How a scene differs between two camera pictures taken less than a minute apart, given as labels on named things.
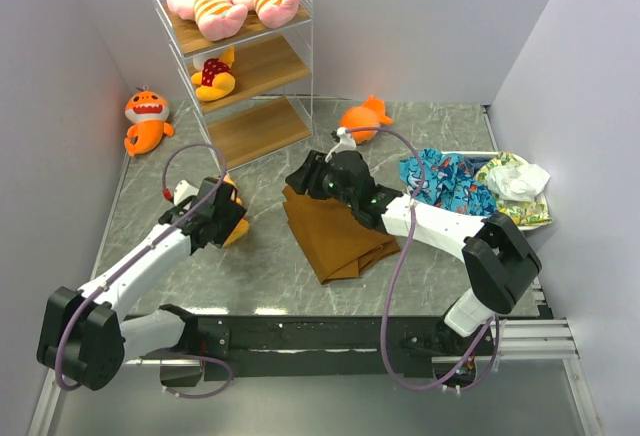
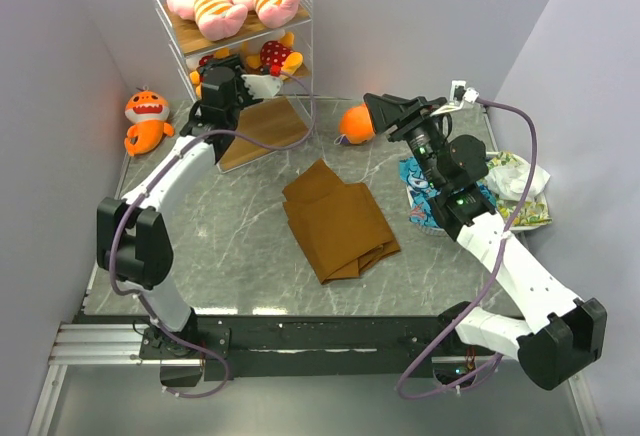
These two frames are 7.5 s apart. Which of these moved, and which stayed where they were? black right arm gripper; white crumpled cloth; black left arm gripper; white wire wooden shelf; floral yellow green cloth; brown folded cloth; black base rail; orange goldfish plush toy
Moved: black left arm gripper; black right arm gripper
Stayed: white crumpled cloth; black base rail; white wire wooden shelf; orange goldfish plush toy; floral yellow green cloth; brown folded cloth
